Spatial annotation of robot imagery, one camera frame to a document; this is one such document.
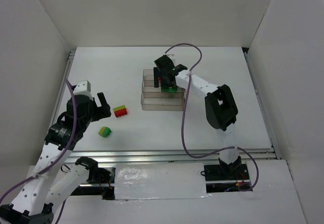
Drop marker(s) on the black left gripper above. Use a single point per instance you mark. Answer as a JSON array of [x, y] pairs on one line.
[[98, 110]]

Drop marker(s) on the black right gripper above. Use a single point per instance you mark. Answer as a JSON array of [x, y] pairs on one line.
[[165, 73]]

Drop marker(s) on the small green square lego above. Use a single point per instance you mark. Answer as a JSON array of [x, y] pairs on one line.
[[169, 89]]

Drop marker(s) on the lime and green rounded lego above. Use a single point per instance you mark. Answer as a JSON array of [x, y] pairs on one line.
[[105, 132]]

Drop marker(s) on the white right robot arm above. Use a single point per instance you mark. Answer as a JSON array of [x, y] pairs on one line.
[[220, 106]]

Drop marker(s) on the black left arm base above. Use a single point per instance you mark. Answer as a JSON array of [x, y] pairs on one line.
[[13, 216]]

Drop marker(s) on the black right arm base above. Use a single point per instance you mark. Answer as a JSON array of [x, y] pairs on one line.
[[216, 173]]

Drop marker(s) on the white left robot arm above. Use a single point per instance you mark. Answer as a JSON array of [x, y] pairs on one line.
[[40, 197]]

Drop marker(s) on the lime and red lego block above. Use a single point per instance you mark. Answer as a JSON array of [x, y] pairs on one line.
[[120, 111]]

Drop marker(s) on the white foam board cover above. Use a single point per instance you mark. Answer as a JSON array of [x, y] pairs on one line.
[[159, 181]]

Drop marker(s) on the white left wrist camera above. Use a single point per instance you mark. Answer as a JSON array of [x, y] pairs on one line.
[[83, 88]]

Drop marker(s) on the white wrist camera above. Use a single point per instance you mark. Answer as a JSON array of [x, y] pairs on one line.
[[172, 57], [83, 88]]

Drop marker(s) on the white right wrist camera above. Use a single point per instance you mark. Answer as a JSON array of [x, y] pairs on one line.
[[172, 57]]

